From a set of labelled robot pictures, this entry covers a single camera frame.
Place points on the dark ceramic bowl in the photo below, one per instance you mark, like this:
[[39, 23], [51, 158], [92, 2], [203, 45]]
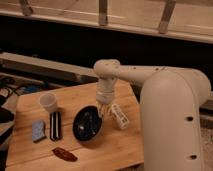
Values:
[[87, 123]]

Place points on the blue sponge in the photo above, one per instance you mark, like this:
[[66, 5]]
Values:
[[38, 131]]

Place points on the brown leather pouch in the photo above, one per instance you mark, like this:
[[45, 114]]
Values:
[[64, 154]]

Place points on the metal rail post right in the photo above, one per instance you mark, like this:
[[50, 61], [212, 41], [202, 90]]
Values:
[[166, 16]]

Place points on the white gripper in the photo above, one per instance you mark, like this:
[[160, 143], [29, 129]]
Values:
[[105, 95]]

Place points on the wooden table board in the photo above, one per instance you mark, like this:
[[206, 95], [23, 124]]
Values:
[[110, 150]]

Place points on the translucent plastic cup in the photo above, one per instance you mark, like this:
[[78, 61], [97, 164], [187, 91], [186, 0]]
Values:
[[49, 102]]

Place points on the metal rail post middle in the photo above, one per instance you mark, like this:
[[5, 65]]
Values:
[[103, 18]]

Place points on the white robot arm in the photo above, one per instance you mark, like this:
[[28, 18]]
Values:
[[169, 111]]

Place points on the metal rail post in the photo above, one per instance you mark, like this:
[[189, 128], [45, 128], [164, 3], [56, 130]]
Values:
[[166, 16], [103, 18]]

